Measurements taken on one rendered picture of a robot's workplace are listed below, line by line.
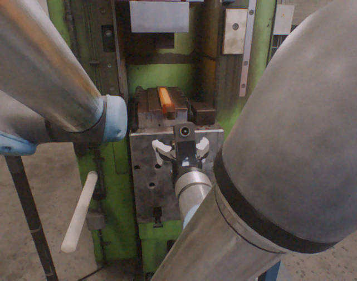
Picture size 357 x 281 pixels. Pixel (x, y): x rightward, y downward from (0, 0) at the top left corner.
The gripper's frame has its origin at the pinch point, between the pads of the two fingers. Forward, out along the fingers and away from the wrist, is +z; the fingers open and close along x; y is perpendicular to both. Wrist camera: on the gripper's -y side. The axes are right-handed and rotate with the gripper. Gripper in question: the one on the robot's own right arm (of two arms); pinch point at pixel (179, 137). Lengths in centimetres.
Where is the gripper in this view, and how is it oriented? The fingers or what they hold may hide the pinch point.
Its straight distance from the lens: 67.4
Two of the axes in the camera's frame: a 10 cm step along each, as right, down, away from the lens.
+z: -1.3, -4.1, 9.0
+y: 0.0, 9.1, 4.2
